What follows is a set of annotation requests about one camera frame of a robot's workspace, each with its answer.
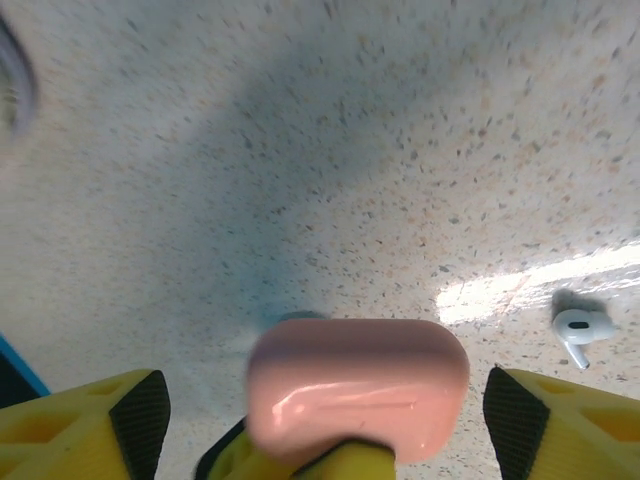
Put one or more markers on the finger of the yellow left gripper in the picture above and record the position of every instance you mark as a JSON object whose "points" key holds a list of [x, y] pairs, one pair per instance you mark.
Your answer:
{"points": [[230, 460], [350, 462]]}

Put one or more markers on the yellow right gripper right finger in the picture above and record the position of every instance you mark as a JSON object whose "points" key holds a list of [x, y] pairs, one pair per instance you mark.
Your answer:
{"points": [[580, 435]]}

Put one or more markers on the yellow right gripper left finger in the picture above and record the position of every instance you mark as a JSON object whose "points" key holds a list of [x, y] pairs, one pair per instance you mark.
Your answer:
{"points": [[60, 430]]}

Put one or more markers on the pink earbud charging case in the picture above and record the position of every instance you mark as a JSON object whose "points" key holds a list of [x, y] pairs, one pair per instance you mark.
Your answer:
{"points": [[355, 380]]}

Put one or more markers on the white earbud charging case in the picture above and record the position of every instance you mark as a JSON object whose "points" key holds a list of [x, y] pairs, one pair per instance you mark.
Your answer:
{"points": [[17, 85]]}

